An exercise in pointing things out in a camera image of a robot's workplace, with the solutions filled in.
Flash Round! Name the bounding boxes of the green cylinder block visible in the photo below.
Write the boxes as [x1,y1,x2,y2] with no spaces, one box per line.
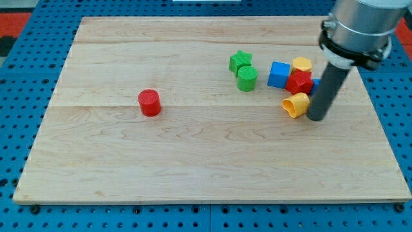
[237,66,258,92]

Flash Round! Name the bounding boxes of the red cylinder block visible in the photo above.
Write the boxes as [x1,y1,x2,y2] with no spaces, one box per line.
[137,89,162,117]

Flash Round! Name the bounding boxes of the yellow heart block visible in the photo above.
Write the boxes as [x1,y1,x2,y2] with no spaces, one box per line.
[281,93,310,118]

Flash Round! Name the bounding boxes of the wooden board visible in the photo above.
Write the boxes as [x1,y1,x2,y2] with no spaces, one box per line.
[14,16,411,205]

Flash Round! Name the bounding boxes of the yellow hexagon block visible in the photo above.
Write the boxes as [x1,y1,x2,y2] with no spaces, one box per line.
[291,57,312,73]

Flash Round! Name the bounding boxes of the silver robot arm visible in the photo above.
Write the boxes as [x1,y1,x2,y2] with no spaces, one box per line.
[319,0,411,71]

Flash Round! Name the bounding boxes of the blue cube block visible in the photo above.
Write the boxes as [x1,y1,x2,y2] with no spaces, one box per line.
[267,61,290,89]

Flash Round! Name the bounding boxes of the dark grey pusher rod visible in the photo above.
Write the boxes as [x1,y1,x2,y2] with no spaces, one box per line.
[306,63,350,121]

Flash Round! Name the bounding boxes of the red star block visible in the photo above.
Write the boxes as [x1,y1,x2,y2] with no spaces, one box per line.
[285,71,314,95]

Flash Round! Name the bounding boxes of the green star block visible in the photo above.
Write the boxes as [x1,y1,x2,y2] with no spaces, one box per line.
[229,50,252,77]

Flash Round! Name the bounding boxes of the small blue block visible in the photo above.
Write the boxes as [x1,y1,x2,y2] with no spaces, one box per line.
[310,79,321,96]

